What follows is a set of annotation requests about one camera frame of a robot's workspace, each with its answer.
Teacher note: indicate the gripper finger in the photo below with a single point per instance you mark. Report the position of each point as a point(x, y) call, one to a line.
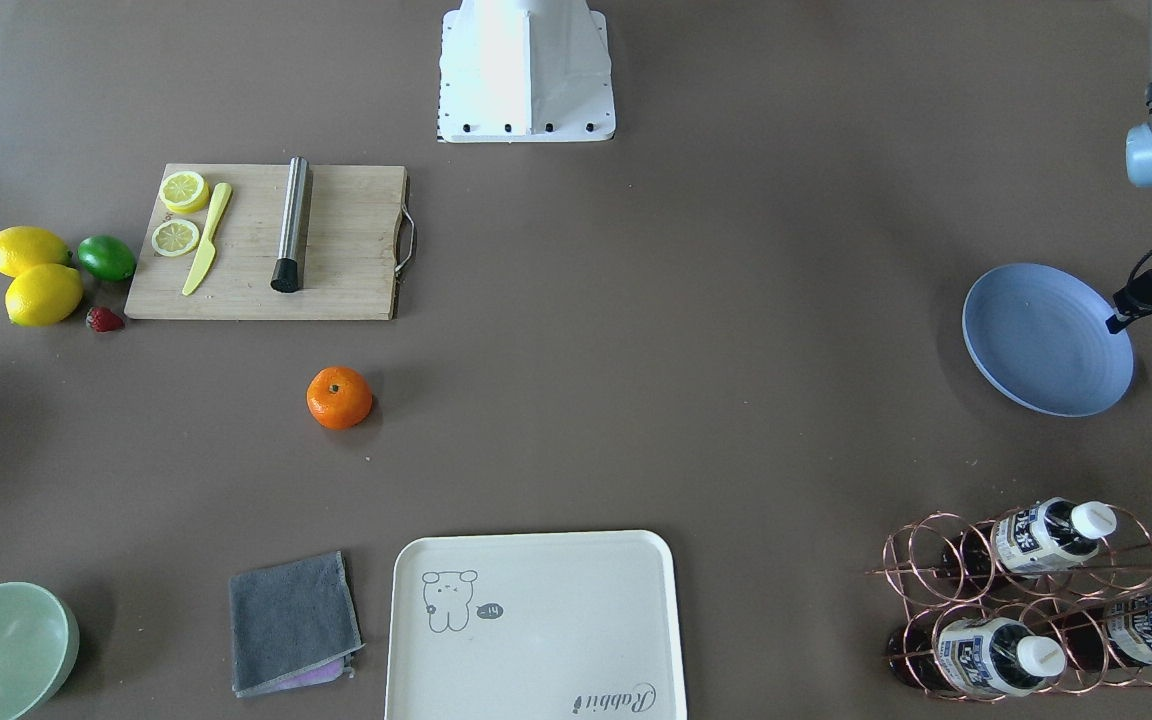
point(1117, 323)

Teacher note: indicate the blue round plate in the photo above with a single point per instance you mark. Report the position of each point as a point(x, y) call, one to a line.
point(1039, 336)

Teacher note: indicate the orange mandarin fruit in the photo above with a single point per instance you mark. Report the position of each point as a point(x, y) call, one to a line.
point(339, 398)

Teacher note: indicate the tea bottle front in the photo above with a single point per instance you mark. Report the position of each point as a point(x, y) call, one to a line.
point(958, 656)

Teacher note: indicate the cream rabbit tray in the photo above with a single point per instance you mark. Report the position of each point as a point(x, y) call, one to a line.
point(572, 625)

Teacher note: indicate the steel muddler black tip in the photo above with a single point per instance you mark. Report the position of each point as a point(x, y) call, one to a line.
point(289, 266)

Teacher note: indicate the grey folded cloth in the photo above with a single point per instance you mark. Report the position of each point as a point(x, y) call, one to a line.
point(292, 625)

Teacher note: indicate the yellow plastic knife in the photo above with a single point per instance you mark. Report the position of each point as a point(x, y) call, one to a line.
point(205, 253)

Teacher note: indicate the wooden cutting board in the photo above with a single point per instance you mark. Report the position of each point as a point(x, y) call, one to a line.
point(349, 255)

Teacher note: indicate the lemon half lower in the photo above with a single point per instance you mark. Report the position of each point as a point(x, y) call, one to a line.
point(184, 192)

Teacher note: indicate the lemon slice upper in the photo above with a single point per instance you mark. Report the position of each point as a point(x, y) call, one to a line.
point(175, 237)

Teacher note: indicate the green lime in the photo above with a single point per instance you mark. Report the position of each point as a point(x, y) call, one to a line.
point(107, 258)

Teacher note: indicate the red strawberry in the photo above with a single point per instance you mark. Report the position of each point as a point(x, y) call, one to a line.
point(101, 319)

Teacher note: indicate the yellow lemon upper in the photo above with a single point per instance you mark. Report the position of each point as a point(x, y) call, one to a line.
point(43, 295)

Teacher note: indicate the yellow lemon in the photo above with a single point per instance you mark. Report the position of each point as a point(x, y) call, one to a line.
point(43, 295)
point(25, 246)

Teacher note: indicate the yellow lemon lower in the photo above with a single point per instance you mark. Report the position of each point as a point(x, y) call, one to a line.
point(25, 246)

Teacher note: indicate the green ceramic bowl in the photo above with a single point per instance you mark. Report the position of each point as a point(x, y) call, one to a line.
point(39, 643)

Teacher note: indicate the copper wire bottle rack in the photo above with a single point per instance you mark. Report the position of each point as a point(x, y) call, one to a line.
point(1121, 570)

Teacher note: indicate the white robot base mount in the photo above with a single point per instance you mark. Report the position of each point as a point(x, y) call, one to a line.
point(525, 72)

